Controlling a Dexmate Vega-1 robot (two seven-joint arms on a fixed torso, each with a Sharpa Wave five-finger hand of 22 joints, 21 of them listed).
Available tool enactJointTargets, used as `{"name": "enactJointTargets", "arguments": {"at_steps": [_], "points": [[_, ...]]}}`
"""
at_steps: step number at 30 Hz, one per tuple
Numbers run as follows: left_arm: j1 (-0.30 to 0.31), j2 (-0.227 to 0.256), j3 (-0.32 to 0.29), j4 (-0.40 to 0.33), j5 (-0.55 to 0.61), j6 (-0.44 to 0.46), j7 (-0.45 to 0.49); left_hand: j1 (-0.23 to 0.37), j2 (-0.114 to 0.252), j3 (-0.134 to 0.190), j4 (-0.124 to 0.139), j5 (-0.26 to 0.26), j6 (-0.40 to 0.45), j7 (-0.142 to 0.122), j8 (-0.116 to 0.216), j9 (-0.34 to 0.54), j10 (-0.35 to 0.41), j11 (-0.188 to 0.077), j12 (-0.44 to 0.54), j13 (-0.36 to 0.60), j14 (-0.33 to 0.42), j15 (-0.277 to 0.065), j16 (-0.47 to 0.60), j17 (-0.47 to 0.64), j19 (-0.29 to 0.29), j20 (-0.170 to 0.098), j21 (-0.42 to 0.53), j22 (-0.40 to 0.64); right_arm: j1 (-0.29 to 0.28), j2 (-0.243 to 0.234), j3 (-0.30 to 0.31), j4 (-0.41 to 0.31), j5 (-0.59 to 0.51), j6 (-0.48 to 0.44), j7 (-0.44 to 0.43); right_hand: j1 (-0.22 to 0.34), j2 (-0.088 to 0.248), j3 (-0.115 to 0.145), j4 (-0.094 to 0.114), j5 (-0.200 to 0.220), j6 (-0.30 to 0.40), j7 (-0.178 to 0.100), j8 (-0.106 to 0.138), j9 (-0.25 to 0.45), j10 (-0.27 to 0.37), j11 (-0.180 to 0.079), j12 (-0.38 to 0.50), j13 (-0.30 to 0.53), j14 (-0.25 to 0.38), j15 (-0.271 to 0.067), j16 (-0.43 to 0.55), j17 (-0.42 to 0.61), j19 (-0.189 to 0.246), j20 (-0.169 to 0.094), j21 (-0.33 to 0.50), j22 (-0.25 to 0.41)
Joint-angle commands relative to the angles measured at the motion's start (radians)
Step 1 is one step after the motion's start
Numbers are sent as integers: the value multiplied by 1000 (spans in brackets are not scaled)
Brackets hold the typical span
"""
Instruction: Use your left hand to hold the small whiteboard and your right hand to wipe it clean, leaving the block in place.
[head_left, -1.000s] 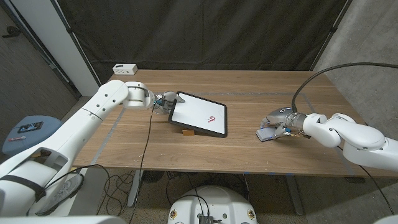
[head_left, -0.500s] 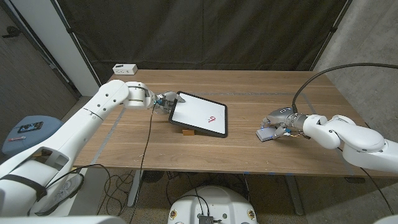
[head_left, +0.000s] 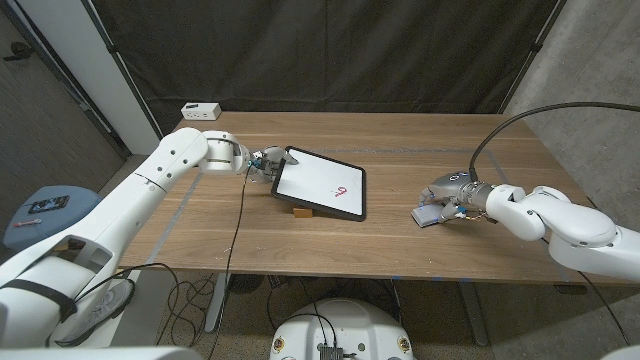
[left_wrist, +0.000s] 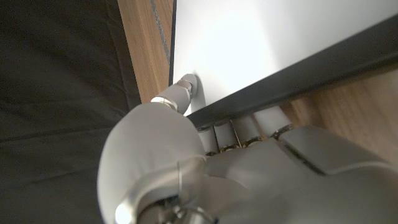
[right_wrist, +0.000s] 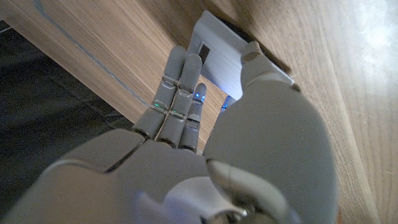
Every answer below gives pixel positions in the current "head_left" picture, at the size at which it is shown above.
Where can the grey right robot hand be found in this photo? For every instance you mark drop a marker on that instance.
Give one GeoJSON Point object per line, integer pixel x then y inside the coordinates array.
{"type": "Point", "coordinates": [460, 187]}

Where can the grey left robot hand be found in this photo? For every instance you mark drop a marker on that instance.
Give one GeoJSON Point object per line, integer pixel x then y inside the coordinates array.
{"type": "Point", "coordinates": [266, 162]}

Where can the grey whiteboard eraser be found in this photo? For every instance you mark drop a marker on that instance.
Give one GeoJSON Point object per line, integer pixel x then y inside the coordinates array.
{"type": "Point", "coordinates": [425, 216]}

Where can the small black-framed whiteboard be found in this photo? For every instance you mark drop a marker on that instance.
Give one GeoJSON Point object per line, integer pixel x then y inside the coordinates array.
{"type": "Point", "coordinates": [320, 182]}

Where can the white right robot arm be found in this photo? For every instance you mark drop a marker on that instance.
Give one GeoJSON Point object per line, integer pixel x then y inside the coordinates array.
{"type": "Point", "coordinates": [575, 225]}

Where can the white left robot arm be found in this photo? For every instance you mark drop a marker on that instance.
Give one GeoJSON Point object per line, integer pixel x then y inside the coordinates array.
{"type": "Point", "coordinates": [125, 205]}

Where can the small wooden block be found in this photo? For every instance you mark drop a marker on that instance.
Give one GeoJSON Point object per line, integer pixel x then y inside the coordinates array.
{"type": "Point", "coordinates": [302, 213]}

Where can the white power strip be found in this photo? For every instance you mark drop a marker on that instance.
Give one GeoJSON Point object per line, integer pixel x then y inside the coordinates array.
{"type": "Point", "coordinates": [200, 111]}

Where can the black round floor object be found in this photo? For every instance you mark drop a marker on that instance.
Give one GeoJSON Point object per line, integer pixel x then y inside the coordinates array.
{"type": "Point", "coordinates": [247, 284]}

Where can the black backdrop curtain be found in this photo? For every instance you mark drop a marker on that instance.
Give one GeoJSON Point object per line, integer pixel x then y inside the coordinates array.
{"type": "Point", "coordinates": [325, 50]}

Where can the grey table leg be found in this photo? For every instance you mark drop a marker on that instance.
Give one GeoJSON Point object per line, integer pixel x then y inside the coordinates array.
{"type": "Point", "coordinates": [472, 315]}

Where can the white table leg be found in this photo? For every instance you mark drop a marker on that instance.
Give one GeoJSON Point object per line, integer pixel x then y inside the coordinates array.
{"type": "Point", "coordinates": [217, 305]}

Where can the black backdrop stand pole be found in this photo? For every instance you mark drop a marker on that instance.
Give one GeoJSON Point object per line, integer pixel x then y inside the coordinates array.
{"type": "Point", "coordinates": [535, 47]}
{"type": "Point", "coordinates": [120, 65]}

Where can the white robot torso base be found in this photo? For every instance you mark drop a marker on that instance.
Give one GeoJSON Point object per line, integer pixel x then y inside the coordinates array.
{"type": "Point", "coordinates": [350, 325]}

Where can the grey electronics box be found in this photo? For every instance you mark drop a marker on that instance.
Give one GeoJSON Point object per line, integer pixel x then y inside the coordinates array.
{"type": "Point", "coordinates": [331, 352]}

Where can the grey sneaker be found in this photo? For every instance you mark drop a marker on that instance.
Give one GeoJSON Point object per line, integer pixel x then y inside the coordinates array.
{"type": "Point", "coordinates": [110, 305]}

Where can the black phone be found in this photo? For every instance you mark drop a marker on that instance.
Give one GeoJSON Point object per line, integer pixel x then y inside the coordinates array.
{"type": "Point", "coordinates": [48, 204]}

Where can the blue-grey stool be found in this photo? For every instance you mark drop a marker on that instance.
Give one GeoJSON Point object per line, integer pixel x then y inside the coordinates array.
{"type": "Point", "coordinates": [55, 232]}

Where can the red pen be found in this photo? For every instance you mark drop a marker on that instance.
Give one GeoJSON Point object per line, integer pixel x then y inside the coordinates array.
{"type": "Point", "coordinates": [26, 223]}

